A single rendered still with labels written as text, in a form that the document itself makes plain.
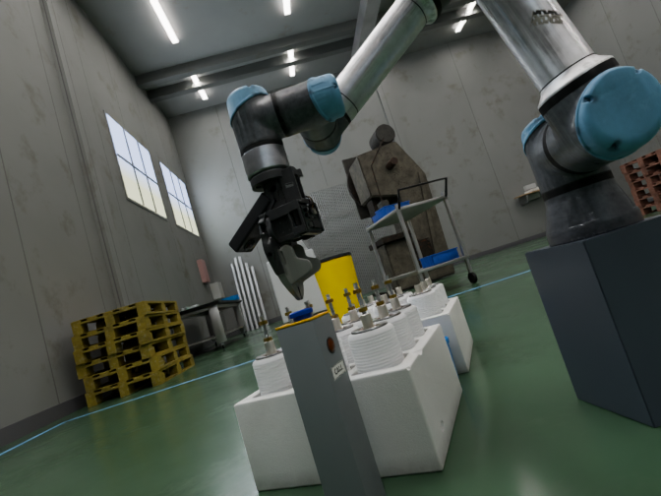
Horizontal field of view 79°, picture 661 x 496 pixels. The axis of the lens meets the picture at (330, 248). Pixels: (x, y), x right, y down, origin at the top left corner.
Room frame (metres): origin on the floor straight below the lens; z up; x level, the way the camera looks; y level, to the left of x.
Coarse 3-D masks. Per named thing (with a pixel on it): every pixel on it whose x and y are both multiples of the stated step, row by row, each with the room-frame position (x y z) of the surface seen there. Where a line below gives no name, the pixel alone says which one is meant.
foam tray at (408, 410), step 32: (416, 352) 0.83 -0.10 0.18; (448, 352) 1.05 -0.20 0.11; (352, 384) 0.76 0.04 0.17; (384, 384) 0.74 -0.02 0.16; (416, 384) 0.73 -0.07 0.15; (448, 384) 0.95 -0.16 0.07; (256, 416) 0.85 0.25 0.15; (288, 416) 0.82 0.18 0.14; (384, 416) 0.75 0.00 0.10; (416, 416) 0.72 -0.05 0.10; (448, 416) 0.86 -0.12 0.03; (256, 448) 0.85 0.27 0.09; (288, 448) 0.83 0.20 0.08; (384, 448) 0.75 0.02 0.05; (416, 448) 0.73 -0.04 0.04; (448, 448) 0.79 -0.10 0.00; (256, 480) 0.86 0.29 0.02; (288, 480) 0.83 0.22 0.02; (320, 480) 0.81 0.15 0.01
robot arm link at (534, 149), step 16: (528, 128) 0.73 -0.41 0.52; (544, 128) 0.70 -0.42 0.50; (528, 144) 0.74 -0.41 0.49; (544, 144) 0.69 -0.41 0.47; (528, 160) 0.77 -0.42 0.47; (544, 160) 0.71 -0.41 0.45; (544, 176) 0.73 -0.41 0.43; (560, 176) 0.71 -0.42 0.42; (576, 176) 0.70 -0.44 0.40; (544, 192) 0.75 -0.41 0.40
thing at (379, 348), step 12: (360, 336) 0.78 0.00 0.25; (372, 336) 0.77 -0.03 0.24; (384, 336) 0.78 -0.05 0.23; (360, 348) 0.78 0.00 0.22; (372, 348) 0.77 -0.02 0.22; (384, 348) 0.77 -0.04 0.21; (396, 348) 0.79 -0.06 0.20; (360, 360) 0.79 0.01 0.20; (372, 360) 0.77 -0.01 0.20; (384, 360) 0.77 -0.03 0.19; (396, 360) 0.78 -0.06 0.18; (360, 372) 0.80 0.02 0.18
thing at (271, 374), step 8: (256, 360) 0.89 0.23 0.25; (264, 360) 0.87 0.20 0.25; (272, 360) 0.86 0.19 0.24; (280, 360) 0.87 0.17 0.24; (256, 368) 0.87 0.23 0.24; (264, 368) 0.86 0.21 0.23; (272, 368) 0.86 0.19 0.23; (280, 368) 0.86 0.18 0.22; (256, 376) 0.88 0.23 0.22; (264, 376) 0.86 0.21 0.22; (272, 376) 0.86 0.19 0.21; (280, 376) 0.86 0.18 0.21; (288, 376) 0.87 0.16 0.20; (264, 384) 0.87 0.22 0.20; (272, 384) 0.86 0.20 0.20; (280, 384) 0.86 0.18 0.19; (288, 384) 0.87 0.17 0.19; (264, 392) 0.87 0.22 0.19; (272, 392) 0.86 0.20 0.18
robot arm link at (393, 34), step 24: (408, 0) 0.72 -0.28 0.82; (432, 0) 0.72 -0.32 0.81; (384, 24) 0.73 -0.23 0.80; (408, 24) 0.73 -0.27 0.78; (360, 48) 0.75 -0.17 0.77; (384, 48) 0.73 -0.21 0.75; (360, 72) 0.74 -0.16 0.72; (384, 72) 0.76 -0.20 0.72; (360, 96) 0.75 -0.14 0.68; (336, 120) 0.75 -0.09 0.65; (312, 144) 0.76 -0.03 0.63; (336, 144) 0.80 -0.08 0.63
